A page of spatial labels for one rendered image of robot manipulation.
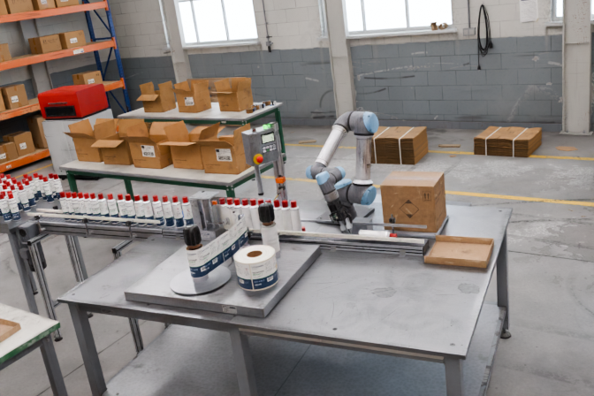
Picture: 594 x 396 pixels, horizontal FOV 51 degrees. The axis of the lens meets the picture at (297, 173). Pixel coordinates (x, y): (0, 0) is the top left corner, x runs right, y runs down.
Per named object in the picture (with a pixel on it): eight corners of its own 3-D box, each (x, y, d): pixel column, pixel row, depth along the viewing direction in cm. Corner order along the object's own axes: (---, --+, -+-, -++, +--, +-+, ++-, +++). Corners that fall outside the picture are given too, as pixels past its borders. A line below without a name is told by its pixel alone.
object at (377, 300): (57, 302, 328) (57, 299, 327) (209, 199, 455) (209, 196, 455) (465, 360, 237) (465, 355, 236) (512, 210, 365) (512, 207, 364)
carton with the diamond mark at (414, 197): (384, 230, 352) (379, 185, 344) (396, 213, 373) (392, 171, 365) (437, 232, 339) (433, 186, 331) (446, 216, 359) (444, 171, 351)
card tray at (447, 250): (424, 262, 312) (423, 255, 311) (436, 241, 334) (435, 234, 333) (486, 268, 299) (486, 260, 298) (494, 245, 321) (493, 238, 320)
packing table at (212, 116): (128, 171, 866) (117, 116, 843) (169, 153, 928) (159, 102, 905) (254, 182, 744) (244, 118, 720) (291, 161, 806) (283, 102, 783)
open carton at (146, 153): (124, 171, 570) (115, 131, 559) (157, 156, 607) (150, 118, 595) (155, 172, 551) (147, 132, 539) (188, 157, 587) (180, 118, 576)
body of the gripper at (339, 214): (332, 224, 334) (323, 204, 333) (338, 218, 341) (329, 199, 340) (345, 220, 330) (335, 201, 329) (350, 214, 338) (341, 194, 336)
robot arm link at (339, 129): (337, 105, 367) (300, 171, 346) (353, 106, 361) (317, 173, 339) (344, 118, 375) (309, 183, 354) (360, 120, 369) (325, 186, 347)
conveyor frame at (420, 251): (163, 237, 390) (161, 230, 389) (172, 230, 400) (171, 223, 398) (423, 256, 319) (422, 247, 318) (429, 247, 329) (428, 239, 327)
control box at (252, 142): (246, 163, 358) (240, 132, 352) (271, 156, 366) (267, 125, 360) (254, 167, 350) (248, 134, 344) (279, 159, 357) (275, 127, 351)
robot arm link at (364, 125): (356, 201, 375) (358, 110, 366) (377, 204, 367) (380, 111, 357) (345, 204, 366) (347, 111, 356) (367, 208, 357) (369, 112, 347)
